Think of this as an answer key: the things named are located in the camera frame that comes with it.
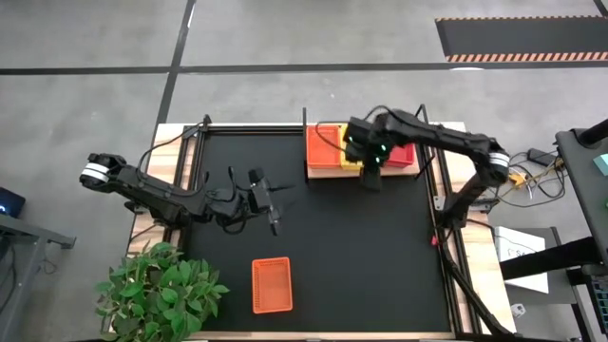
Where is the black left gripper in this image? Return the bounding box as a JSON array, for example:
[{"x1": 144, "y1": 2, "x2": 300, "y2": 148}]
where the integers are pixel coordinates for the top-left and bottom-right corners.
[{"x1": 239, "y1": 166, "x2": 295, "y2": 238}]

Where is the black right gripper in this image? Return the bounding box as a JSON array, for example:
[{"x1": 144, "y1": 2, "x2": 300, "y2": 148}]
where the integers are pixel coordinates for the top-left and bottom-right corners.
[{"x1": 345, "y1": 118, "x2": 393, "y2": 192}]

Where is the yellow plastic basket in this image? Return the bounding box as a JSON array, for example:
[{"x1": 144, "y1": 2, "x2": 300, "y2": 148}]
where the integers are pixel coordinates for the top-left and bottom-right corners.
[{"x1": 338, "y1": 123, "x2": 366, "y2": 172}]

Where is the red plastic basket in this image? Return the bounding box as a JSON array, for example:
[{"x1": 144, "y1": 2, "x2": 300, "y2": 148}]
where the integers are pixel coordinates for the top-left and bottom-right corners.
[{"x1": 383, "y1": 142, "x2": 416, "y2": 169}]

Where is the orange plastic basket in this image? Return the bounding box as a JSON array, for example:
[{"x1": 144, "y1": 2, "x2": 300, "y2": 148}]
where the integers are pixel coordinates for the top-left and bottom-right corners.
[
  {"x1": 251, "y1": 256, "x2": 295, "y2": 315},
  {"x1": 306, "y1": 124, "x2": 344, "y2": 171}
]

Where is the light wooden shelf board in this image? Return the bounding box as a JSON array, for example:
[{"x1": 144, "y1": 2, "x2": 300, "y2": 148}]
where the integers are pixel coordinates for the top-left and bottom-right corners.
[{"x1": 306, "y1": 122, "x2": 422, "y2": 181}]

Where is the black table mat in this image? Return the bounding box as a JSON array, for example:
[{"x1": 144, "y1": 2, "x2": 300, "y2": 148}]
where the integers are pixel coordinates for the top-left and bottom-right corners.
[{"x1": 183, "y1": 131, "x2": 452, "y2": 333}]

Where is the green potted plant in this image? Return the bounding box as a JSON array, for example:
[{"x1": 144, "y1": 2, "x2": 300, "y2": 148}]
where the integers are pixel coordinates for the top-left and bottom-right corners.
[{"x1": 93, "y1": 240, "x2": 232, "y2": 342}]

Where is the white cardboard box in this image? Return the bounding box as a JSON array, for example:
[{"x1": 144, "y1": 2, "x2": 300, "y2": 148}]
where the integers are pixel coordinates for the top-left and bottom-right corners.
[{"x1": 493, "y1": 225, "x2": 551, "y2": 295}]

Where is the black power adapter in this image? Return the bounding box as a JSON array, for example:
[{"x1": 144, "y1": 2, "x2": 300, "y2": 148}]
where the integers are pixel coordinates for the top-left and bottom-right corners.
[{"x1": 526, "y1": 147, "x2": 553, "y2": 167}]

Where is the black striped-edge floor mat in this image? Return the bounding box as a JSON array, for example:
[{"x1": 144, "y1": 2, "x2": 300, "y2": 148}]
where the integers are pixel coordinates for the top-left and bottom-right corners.
[{"x1": 434, "y1": 15, "x2": 608, "y2": 64}]

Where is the black stand beam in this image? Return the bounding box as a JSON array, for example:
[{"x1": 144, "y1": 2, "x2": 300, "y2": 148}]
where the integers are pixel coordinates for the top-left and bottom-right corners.
[{"x1": 498, "y1": 236, "x2": 608, "y2": 282}]

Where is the black equipment stand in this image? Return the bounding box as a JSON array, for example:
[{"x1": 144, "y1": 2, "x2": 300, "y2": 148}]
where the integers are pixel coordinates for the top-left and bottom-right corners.
[{"x1": 554, "y1": 117, "x2": 608, "y2": 267}]

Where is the grey metal desk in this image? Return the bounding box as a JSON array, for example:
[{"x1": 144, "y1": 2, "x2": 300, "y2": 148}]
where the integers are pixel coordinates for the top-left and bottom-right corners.
[{"x1": 0, "y1": 212, "x2": 77, "y2": 329}]

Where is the black device with blue light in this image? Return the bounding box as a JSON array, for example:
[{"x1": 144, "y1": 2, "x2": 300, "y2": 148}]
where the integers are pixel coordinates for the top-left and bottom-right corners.
[{"x1": 0, "y1": 185, "x2": 27, "y2": 219}]

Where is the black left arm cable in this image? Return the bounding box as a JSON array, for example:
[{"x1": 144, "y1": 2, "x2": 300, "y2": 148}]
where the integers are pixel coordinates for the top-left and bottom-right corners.
[{"x1": 137, "y1": 118, "x2": 239, "y2": 203}]

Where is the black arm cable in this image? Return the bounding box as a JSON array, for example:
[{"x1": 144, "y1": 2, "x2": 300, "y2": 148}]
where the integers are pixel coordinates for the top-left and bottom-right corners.
[
  {"x1": 137, "y1": 118, "x2": 239, "y2": 203},
  {"x1": 314, "y1": 104, "x2": 398, "y2": 156}
]

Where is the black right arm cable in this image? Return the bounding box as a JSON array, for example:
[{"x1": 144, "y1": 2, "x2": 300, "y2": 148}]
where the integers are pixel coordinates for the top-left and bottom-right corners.
[{"x1": 314, "y1": 104, "x2": 398, "y2": 156}]

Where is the black metal table frame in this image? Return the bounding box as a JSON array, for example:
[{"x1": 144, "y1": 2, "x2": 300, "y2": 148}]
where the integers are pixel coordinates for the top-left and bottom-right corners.
[{"x1": 174, "y1": 103, "x2": 481, "y2": 339}]

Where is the black cable conduit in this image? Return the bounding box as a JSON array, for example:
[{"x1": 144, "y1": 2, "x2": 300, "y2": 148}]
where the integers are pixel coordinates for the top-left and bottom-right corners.
[{"x1": 439, "y1": 246, "x2": 517, "y2": 339}]

